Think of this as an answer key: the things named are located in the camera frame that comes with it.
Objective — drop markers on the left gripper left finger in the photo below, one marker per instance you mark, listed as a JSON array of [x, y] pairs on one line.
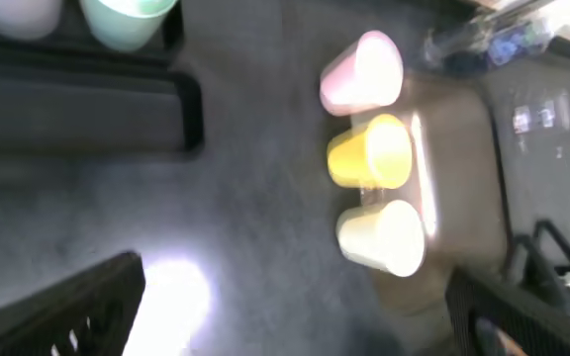
[[67, 311]]

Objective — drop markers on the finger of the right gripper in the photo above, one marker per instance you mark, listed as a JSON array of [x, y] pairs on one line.
[[532, 257]]

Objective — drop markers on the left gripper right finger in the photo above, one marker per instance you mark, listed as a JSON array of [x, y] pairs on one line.
[[537, 331]]

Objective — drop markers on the white cup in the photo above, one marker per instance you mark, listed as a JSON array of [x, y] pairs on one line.
[[379, 237]]

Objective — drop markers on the yellow cup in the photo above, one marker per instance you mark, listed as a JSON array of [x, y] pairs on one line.
[[364, 153]]

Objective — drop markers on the pink cup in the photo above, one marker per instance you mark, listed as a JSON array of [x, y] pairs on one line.
[[359, 74]]

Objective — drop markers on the steel sink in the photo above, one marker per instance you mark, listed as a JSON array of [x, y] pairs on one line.
[[463, 163]]

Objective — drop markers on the black tray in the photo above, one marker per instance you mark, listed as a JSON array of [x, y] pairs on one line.
[[67, 109]]

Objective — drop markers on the blue soap bottle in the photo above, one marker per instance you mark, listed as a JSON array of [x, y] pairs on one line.
[[507, 47]]

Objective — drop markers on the green cup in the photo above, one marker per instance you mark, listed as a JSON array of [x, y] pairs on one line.
[[122, 25]]

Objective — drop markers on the grey cup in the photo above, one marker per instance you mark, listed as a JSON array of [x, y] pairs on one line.
[[13, 17]]

